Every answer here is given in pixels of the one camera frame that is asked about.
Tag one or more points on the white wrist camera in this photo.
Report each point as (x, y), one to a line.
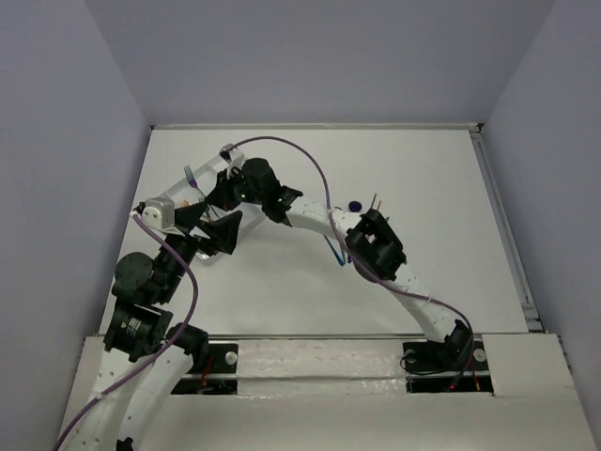
(234, 157)
(157, 213)

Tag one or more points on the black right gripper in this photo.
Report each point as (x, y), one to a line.
(221, 194)

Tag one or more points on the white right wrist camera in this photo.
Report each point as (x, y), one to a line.
(234, 157)

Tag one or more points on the clear divided utensil tray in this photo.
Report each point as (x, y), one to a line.
(206, 176)

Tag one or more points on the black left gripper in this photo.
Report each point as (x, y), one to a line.
(189, 230)

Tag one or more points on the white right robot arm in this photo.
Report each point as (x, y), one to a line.
(375, 250)

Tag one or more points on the blue plastic knife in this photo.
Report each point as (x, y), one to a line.
(338, 251)

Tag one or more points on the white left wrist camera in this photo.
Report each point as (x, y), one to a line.
(157, 213)

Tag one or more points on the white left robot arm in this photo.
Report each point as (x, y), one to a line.
(144, 353)

